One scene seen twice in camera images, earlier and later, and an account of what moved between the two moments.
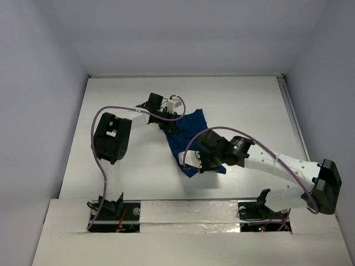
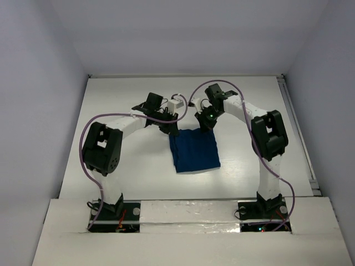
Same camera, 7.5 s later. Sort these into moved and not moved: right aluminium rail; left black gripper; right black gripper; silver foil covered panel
Moved: right black gripper
Not moved: right aluminium rail; left black gripper; silver foil covered panel
